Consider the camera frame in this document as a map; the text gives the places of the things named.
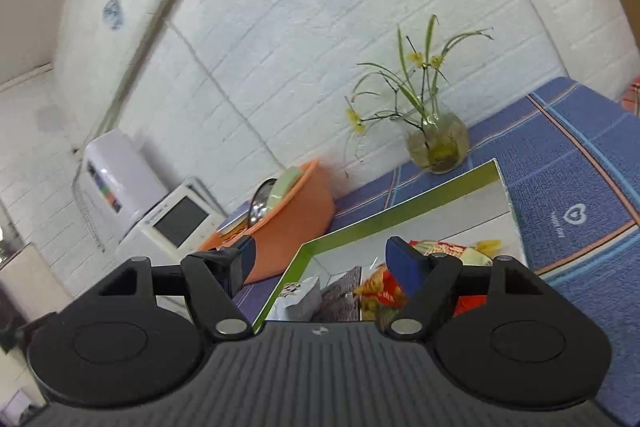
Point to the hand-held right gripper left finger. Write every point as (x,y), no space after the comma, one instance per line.
(246,254)

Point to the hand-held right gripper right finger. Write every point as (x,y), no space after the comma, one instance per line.
(401,263)

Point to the red-top twisted snack bag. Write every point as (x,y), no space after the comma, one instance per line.
(450,249)

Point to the green cardboard box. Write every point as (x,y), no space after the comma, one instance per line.
(400,212)

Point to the brown label snack bag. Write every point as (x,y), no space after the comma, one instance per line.
(341,294)

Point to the white green-print snack packet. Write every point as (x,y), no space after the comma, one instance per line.
(299,299)

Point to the metal pot lid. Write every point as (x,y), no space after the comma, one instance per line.
(260,207)

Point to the orange plastic basin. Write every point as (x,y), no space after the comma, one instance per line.
(300,227)

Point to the pale green dish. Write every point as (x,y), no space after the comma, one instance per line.
(282,189)

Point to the white appliance with screen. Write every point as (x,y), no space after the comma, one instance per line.
(175,222)

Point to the glass vase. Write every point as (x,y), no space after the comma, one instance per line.
(440,147)

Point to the white water purifier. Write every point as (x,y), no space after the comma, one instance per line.
(120,177)

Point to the green orchid plant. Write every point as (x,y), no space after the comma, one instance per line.
(420,77)

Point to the blue checked tablecloth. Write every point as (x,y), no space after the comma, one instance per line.
(575,167)

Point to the beige cabinet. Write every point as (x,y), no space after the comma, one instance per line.
(25,287)

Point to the round blue wall sticker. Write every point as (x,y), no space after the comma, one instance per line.
(113,13)

